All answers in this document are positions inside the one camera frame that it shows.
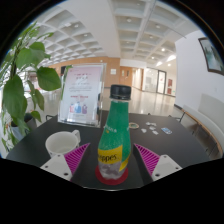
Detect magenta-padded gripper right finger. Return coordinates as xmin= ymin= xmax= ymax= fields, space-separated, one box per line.
xmin=131 ymin=143 xmax=183 ymax=186

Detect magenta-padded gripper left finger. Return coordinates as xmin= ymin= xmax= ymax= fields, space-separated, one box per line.
xmin=39 ymin=142 xmax=91 ymax=182

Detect green plastic drink bottle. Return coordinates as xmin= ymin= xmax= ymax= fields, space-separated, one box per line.
xmin=97 ymin=84 xmax=132 ymax=179

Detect white dotted mug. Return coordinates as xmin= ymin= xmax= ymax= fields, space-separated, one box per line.
xmin=44 ymin=129 xmax=82 ymax=159

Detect small blue card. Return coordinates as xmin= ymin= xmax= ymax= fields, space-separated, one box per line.
xmin=160 ymin=127 xmax=173 ymax=135

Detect colourful round sticker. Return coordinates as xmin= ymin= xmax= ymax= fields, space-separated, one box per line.
xmin=128 ymin=121 xmax=140 ymax=130

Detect flat round red coaster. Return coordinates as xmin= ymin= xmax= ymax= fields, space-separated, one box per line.
xmin=94 ymin=165 xmax=129 ymax=186

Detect long white bench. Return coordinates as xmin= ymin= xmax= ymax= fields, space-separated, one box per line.
xmin=179 ymin=93 xmax=224 ymax=158

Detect clear acrylic sign stand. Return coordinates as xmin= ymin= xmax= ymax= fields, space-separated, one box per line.
xmin=58 ymin=63 xmax=106 ymax=129

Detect green leafy potted plant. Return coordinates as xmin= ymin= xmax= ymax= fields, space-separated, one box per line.
xmin=0 ymin=21 xmax=63 ymax=154

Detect dark framed landscape picture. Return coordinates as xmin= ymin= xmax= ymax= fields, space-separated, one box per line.
xmin=198 ymin=36 xmax=224 ymax=76

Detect recessed ceiling lights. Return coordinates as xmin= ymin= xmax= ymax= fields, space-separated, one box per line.
xmin=63 ymin=16 xmax=178 ymax=68

